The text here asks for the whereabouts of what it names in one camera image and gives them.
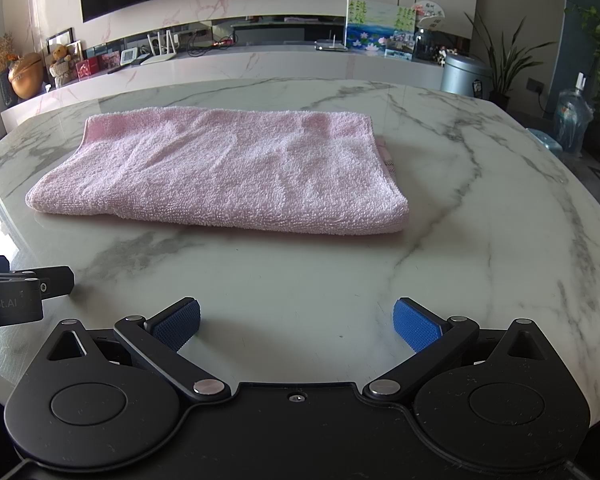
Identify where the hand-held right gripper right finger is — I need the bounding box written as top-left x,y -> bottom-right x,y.
362,298 -> 547,404

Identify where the blue water bottle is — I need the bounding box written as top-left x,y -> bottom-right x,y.
552,72 -> 595,157

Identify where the golden round vase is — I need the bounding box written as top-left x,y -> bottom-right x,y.
7,52 -> 47,101

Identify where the lotus pond painting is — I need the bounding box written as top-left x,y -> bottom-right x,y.
345,0 -> 417,54

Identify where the white marble media cabinet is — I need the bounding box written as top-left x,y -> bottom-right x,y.
0,49 -> 447,127

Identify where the printed paper fan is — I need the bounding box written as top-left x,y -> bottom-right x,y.
412,0 -> 447,31

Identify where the small landscape picture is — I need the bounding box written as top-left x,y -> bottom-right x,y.
383,35 -> 415,61

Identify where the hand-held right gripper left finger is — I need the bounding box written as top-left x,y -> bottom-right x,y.
45,298 -> 232,403

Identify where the black photo frame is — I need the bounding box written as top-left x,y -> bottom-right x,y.
46,27 -> 76,57

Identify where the potted long-leaf plant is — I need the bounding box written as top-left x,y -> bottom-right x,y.
464,9 -> 532,108

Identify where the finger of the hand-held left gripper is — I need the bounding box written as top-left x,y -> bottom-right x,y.
0,255 -> 76,302

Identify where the glass jar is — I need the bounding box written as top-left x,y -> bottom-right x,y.
412,27 -> 444,64

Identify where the grey round trash can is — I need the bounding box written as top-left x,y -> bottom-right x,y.
439,53 -> 492,99

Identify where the brown teddy bear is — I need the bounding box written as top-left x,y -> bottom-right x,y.
48,43 -> 79,87

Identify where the white router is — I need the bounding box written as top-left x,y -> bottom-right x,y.
141,30 -> 177,65

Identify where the teal plastic stool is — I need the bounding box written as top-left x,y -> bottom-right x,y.
526,128 -> 564,154

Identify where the pink towel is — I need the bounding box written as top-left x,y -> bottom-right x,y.
25,105 -> 411,236

